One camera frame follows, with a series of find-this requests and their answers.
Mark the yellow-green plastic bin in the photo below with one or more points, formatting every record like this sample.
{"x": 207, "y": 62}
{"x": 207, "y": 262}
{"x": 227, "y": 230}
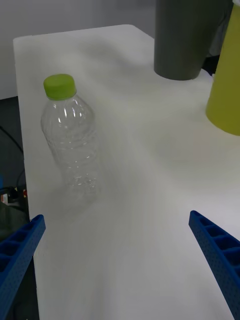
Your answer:
{"x": 227, "y": 87}

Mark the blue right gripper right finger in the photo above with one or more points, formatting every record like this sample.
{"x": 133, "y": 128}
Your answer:
{"x": 220, "y": 252}

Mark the grey plastic bin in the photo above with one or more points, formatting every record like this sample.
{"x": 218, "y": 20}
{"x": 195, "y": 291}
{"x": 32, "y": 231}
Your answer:
{"x": 180, "y": 37}

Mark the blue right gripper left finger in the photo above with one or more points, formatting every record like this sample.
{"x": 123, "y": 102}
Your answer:
{"x": 17, "y": 252}

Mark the clear bottle with green cap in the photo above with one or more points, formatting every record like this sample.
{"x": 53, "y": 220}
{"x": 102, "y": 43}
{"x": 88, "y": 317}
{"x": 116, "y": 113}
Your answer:
{"x": 70, "y": 140}

